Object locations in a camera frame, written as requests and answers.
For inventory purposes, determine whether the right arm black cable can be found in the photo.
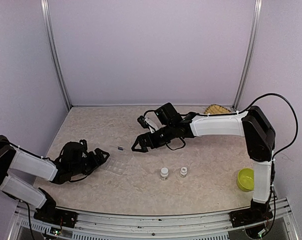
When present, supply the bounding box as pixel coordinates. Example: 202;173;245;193
232;93;298;155

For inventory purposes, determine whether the white pill bottle right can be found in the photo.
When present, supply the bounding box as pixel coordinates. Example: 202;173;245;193
180;166;188;178

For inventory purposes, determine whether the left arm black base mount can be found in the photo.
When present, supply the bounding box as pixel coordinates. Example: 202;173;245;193
34;200;78;228

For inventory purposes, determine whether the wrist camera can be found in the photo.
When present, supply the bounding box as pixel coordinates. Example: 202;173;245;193
137;115;159;133
79;139;88;152

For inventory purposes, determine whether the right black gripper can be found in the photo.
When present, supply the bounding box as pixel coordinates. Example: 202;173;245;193
131;123;175;153

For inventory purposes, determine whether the lime green bowl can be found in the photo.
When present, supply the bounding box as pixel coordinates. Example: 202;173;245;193
237;168;254;192

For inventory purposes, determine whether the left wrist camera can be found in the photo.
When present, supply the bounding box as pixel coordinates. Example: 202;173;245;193
79;139;88;152

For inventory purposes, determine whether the right aluminium frame post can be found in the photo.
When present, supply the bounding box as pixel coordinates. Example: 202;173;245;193
232;0;262;110

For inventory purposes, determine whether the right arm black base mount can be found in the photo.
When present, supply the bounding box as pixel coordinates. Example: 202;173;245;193
229;200;273;228

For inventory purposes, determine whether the white pill bottle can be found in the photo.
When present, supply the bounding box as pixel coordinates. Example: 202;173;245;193
160;167;169;180
180;166;188;178

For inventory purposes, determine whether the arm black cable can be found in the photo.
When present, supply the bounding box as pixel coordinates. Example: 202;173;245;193
0;139;51;161
232;93;298;155

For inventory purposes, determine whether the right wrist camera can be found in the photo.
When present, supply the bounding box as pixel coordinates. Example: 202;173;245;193
137;115;159;133

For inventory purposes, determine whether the aluminium frame post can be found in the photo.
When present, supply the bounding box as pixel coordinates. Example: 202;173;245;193
232;0;262;110
41;0;73;112

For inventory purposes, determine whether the left aluminium frame post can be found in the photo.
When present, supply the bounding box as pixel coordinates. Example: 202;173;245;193
41;0;73;112

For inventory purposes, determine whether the white pill bottle left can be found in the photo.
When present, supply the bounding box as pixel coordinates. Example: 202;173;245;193
160;167;169;180

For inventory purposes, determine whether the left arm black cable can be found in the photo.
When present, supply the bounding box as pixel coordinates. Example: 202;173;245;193
0;139;51;161

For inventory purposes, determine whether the woven bamboo tray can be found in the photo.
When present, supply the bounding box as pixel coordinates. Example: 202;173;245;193
204;104;231;115

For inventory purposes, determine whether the front aluminium rail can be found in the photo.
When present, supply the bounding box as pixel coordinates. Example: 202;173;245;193
7;198;301;240

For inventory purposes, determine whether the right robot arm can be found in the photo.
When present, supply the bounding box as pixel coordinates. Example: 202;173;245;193
131;102;275;222

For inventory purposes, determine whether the clear plastic pill organizer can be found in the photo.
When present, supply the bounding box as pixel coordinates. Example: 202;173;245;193
102;145;131;175

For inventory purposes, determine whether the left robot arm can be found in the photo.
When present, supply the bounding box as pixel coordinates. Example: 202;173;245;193
0;135;110;222

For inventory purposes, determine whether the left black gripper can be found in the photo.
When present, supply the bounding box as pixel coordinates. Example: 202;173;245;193
70;148;110;176

